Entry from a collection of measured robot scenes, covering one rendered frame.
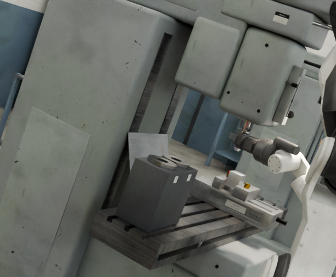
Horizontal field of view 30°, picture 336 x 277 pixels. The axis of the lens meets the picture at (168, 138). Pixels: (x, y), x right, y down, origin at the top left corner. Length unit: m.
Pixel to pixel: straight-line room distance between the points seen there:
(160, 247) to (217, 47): 0.81
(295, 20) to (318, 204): 0.79
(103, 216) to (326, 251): 0.65
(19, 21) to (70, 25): 5.00
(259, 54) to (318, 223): 0.81
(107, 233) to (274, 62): 0.83
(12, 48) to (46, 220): 5.15
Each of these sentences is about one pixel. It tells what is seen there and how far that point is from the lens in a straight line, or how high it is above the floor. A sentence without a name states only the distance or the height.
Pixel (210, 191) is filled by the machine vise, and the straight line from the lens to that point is 2.42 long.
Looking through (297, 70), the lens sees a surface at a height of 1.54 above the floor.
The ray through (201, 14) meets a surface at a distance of 2.32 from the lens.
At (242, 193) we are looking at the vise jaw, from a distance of 2.38.
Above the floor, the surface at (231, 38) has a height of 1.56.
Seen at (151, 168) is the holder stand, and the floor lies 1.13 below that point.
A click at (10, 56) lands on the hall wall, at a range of 7.52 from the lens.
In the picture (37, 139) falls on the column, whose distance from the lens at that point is 2.50.
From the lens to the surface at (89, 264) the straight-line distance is 2.48.
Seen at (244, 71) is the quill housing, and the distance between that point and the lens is 2.23.
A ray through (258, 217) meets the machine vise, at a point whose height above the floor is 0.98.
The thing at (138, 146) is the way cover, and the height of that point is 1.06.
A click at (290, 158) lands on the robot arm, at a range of 2.15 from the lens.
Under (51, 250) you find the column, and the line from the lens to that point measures 2.49.
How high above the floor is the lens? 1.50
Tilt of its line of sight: 9 degrees down
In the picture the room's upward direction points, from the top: 20 degrees clockwise
